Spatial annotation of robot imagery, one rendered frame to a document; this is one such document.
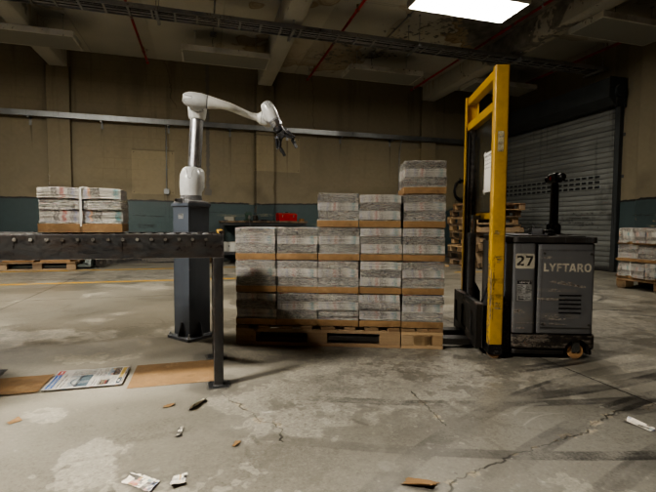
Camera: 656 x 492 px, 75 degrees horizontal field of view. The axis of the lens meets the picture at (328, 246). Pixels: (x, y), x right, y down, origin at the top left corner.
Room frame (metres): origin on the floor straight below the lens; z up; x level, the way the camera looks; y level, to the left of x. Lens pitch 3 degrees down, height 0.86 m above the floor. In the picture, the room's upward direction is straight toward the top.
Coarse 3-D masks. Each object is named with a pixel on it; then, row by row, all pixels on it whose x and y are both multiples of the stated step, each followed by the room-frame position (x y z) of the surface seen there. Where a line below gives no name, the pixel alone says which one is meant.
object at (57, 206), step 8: (40, 192) 2.12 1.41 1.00; (48, 192) 2.11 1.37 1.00; (56, 192) 2.12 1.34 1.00; (64, 192) 2.13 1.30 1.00; (72, 192) 2.14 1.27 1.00; (40, 200) 2.10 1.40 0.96; (48, 200) 2.11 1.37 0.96; (56, 200) 2.13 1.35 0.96; (64, 200) 2.14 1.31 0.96; (72, 200) 2.15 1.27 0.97; (40, 208) 2.11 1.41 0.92; (48, 208) 2.11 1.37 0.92; (56, 208) 2.12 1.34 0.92; (64, 208) 2.13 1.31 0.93; (72, 208) 2.15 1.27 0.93; (40, 216) 2.10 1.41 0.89; (48, 216) 2.11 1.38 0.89; (56, 216) 2.12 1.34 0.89; (64, 216) 2.14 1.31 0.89; (72, 216) 2.15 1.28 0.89; (48, 232) 2.13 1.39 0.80; (56, 232) 2.14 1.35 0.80; (64, 232) 2.15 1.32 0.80; (72, 232) 2.16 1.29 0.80
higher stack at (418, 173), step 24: (408, 168) 2.93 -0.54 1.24; (432, 168) 2.93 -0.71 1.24; (408, 216) 2.93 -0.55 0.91; (432, 216) 2.92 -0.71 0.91; (408, 240) 2.93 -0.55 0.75; (432, 240) 2.92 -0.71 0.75; (408, 264) 2.93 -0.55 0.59; (432, 264) 2.92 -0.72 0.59; (432, 288) 2.92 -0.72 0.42; (408, 312) 2.93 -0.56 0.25; (432, 312) 2.92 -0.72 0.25; (408, 336) 2.93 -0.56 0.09; (432, 336) 2.92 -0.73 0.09
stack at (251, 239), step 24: (240, 240) 3.00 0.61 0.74; (264, 240) 2.99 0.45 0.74; (288, 240) 2.99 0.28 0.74; (312, 240) 2.98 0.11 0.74; (336, 240) 2.97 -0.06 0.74; (360, 240) 2.96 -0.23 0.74; (384, 240) 2.95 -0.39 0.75; (240, 264) 3.00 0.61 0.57; (264, 264) 2.99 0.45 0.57; (288, 264) 2.98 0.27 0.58; (312, 264) 2.97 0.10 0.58; (336, 264) 2.96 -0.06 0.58; (360, 264) 2.95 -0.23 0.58; (384, 264) 2.94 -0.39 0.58; (240, 312) 3.00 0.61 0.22; (264, 312) 3.00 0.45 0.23; (288, 312) 2.98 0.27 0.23; (312, 312) 2.97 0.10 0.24; (336, 312) 2.96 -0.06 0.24; (360, 312) 2.95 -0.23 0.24; (384, 312) 2.95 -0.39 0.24; (240, 336) 3.00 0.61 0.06; (264, 336) 3.14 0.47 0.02; (288, 336) 3.14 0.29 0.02; (312, 336) 2.97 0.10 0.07; (384, 336) 2.94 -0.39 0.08
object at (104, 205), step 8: (88, 192) 2.17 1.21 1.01; (96, 192) 2.18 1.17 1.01; (104, 192) 2.19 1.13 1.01; (112, 192) 2.20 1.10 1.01; (120, 192) 2.21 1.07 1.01; (88, 200) 2.17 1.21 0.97; (96, 200) 2.19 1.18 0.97; (104, 200) 2.19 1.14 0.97; (112, 200) 2.20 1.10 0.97; (120, 200) 2.21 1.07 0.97; (88, 208) 2.17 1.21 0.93; (96, 208) 2.18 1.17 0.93; (104, 208) 2.20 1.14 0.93; (112, 208) 2.20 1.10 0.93; (120, 208) 2.22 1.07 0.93; (128, 208) 2.48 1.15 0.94; (88, 216) 2.17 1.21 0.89; (96, 216) 2.18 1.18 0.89; (104, 216) 2.20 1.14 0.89; (112, 216) 2.21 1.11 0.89; (120, 216) 2.22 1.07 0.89; (96, 232) 2.20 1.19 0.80; (104, 232) 2.21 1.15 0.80; (112, 232) 2.22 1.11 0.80
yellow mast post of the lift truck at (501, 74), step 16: (496, 64) 2.71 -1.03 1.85; (496, 80) 2.71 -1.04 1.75; (496, 96) 2.71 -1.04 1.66; (496, 112) 2.71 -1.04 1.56; (496, 128) 2.71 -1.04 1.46; (496, 144) 2.71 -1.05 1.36; (496, 160) 2.71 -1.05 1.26; (496, 176) 2.71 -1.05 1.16; (496, 192) 2.71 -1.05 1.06; (496, 208) 2.71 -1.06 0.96; (496, 224) 2.71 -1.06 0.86; (496, 240) 2.71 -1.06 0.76; (496, 256) 2.71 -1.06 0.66; (496, 272) 2.71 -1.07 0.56; (496, 288) 2.71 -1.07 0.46; (496, 304) 2.71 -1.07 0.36; (496, 320) 2.71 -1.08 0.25; (496, 336) 2.71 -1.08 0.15
